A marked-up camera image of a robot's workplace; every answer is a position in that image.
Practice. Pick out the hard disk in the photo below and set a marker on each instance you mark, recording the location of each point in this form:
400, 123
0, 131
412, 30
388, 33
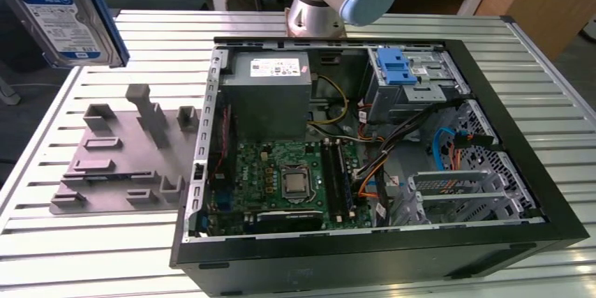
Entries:
56, 15

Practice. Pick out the silver disk bay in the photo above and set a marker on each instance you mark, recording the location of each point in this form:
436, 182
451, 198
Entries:
466, 174

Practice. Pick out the green Dell motherboard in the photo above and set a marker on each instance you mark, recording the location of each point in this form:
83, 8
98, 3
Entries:
260, 151

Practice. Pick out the grey Dell power supply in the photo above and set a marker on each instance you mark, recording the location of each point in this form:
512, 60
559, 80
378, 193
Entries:
266, 102

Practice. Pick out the silver CPU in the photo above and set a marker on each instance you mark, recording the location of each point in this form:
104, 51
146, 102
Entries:
295, 183

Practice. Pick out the black RAM slot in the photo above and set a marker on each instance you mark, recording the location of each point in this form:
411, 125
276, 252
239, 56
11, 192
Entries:
331, 179

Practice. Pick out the RAM stick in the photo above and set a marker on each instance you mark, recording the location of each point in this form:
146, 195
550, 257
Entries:
347, 186

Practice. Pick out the CPU socket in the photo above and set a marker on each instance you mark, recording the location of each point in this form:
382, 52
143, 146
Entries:
296, 199

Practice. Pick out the grey metal drive cage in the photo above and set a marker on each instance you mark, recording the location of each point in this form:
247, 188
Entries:
387, 102

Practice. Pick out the black graphics card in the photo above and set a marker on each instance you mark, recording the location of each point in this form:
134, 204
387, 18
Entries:
288, 219

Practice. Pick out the blue plastic drive latch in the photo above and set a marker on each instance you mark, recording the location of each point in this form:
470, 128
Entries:
396, 67

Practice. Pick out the grey parts rack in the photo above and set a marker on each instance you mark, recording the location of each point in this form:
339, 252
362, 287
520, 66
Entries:
139, 158

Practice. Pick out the black open PC case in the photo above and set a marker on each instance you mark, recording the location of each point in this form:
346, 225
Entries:
326, 263

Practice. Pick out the grey metal foot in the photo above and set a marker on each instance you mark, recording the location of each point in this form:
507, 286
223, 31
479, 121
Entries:
10, 94

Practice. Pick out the wooden cabinet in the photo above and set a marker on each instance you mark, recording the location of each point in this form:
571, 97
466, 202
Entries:
550, 5

